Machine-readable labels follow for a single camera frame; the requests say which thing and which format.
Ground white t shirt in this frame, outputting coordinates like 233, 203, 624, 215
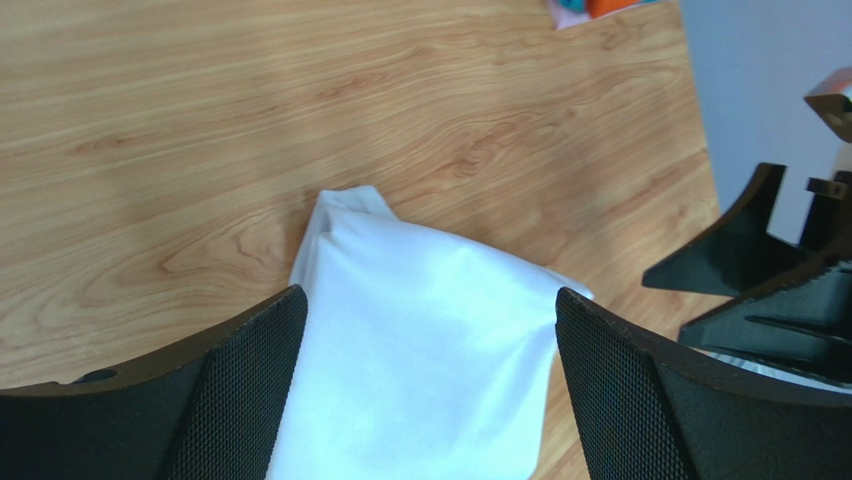
267, 186, 588, 479

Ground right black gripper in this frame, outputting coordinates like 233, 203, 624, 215
642, 163, 851, 388

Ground folded orange t shirt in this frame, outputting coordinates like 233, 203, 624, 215
585, 0, 656, 19

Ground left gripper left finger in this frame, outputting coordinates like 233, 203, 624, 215
1, 286, 308, 479

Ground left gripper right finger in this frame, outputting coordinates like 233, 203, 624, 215
555, 288, 851, 479

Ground folded teal t shirt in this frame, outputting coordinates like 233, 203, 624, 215
558, 0, 587, 14

